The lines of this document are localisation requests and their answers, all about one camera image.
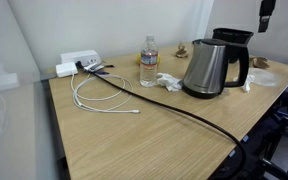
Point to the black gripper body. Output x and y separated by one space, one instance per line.
268 7

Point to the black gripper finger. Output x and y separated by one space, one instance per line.
263 25

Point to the small white napkin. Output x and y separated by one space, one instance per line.
249 82

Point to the black plastic bin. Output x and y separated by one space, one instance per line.
233 35

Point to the large crumpled brown paper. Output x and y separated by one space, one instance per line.
260 62

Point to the small crumpled brown paper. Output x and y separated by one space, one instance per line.
181 50

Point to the large crumpled white napkin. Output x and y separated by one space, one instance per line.
169 82

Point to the clear tape roll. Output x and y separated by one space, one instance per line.
264 77

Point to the stainless steel electric kettle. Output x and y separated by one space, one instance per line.
206 68

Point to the clear plastic water bottle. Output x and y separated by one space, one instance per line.
148 66

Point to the small yellow pumpkin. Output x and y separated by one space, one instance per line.
138 59

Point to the white grey plug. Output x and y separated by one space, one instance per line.
94 67

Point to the white power strip box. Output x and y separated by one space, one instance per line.
80 56

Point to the white charger brick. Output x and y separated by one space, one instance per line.
66 69

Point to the white partition panel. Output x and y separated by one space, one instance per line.
7 100

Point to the black metal stand frame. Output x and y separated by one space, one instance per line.
284 133

